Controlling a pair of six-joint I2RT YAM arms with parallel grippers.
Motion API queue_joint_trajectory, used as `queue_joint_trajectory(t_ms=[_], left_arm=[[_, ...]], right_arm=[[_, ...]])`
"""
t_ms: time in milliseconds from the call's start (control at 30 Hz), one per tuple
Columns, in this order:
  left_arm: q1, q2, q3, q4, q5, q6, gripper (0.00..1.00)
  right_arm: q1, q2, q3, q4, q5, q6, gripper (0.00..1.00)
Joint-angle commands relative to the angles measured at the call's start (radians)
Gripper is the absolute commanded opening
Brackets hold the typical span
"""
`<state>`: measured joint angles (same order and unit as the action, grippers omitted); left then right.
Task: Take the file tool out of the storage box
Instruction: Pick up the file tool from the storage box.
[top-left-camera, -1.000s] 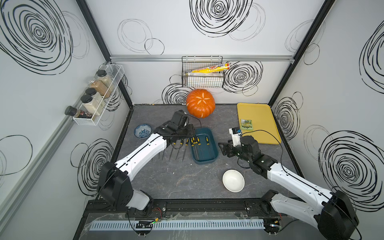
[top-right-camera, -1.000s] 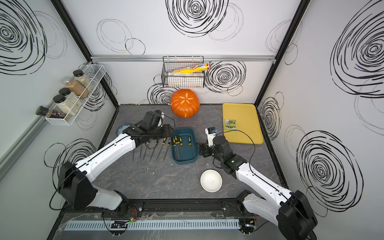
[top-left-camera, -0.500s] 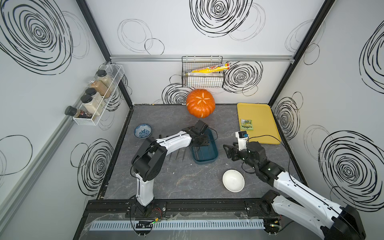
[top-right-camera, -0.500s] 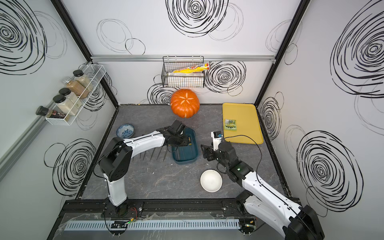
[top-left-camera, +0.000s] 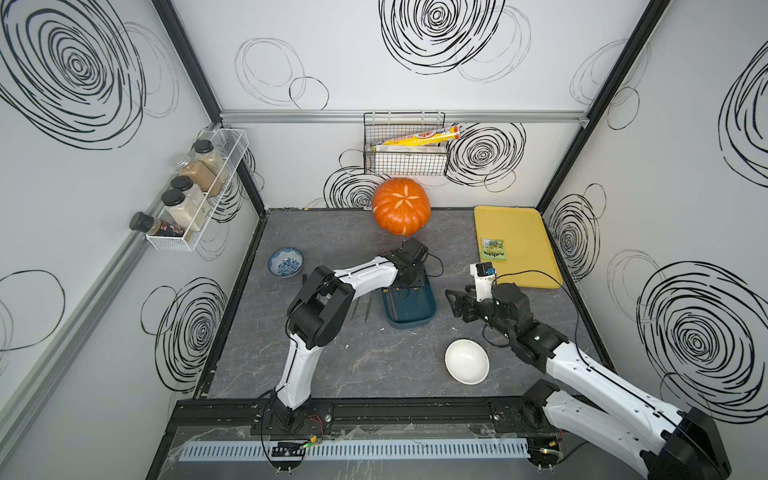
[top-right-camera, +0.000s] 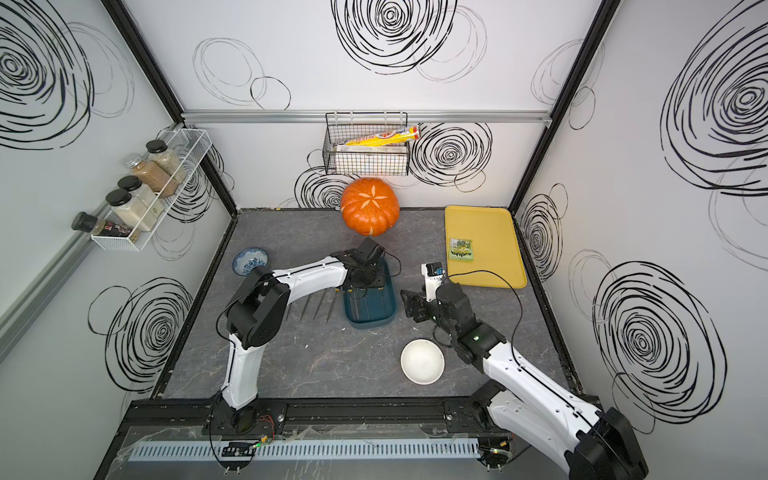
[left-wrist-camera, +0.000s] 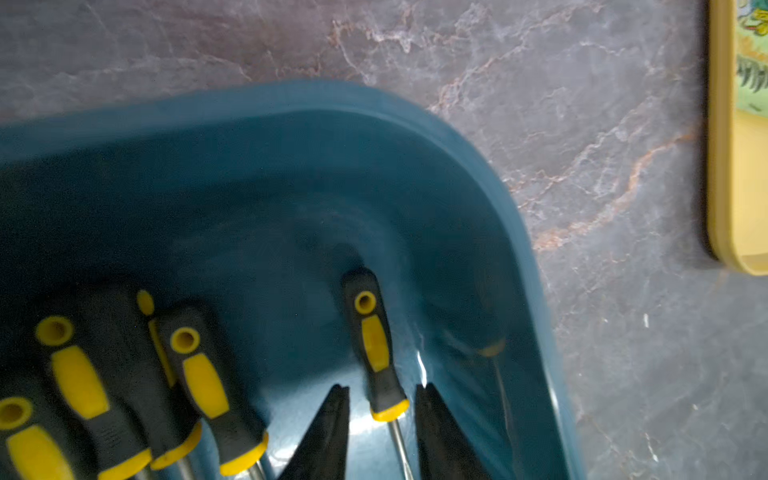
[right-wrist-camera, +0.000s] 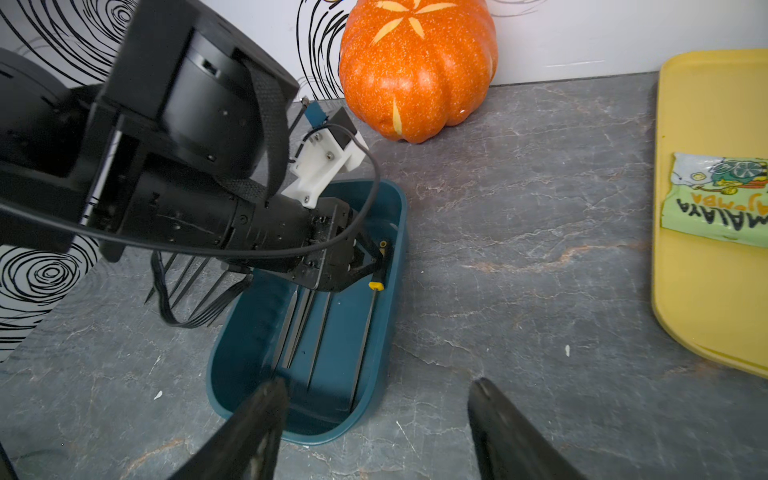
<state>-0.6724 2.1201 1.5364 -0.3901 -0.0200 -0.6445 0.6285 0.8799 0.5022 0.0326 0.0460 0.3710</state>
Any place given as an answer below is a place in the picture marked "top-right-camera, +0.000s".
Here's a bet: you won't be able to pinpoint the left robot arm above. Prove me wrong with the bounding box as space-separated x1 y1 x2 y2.
209 237 397 434

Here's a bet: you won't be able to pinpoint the clear wall shelf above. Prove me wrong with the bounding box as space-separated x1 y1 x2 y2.
90 128 214 258

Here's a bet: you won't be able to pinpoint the orange pumpkin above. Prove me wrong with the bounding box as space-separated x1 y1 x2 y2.
340 178 400 236

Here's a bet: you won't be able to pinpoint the green snack packet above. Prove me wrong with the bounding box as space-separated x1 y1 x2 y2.
448 238 474 261

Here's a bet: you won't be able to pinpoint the dark pepper grinder jar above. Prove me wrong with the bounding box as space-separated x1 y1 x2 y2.
71 212 132 238

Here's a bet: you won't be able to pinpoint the black wire basket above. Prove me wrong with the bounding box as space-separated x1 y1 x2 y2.
322 111 411 177

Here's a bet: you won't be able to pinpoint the spice jar cream powder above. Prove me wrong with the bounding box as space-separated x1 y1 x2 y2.
105 188 157 232

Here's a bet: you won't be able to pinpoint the spice jar brown powder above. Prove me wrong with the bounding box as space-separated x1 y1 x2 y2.
124 155 178 198

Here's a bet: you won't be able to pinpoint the teal storage box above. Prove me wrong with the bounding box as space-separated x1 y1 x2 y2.
343 260 397 329

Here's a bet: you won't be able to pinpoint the blue white patterned bowl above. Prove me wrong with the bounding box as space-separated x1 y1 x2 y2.
232 247 269 277

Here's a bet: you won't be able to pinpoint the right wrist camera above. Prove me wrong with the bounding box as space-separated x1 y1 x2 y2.
421 262 445 302

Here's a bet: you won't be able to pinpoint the grey slotted cable duct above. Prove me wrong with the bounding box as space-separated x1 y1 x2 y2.
127 438 481 462

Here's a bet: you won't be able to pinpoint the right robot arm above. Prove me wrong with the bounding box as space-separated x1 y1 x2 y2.
401 281 649 479

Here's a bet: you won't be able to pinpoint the file tool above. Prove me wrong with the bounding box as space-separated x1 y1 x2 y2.
299 295 310 321
312 290 325 320
326 289 338 324

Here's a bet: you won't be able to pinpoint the spice jar green herbs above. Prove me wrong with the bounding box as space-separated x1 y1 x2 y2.
146 139 181 177

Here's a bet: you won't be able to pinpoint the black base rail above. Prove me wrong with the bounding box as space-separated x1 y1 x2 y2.
120 396 504 436

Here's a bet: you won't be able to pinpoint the spice jar white powder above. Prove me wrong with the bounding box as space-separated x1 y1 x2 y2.
117 175 164 216

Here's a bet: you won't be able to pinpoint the yellow tube package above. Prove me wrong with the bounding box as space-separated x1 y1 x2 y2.
344 126 420 147

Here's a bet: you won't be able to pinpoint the yellow tray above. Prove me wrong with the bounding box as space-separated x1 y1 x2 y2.
445 205 528 289

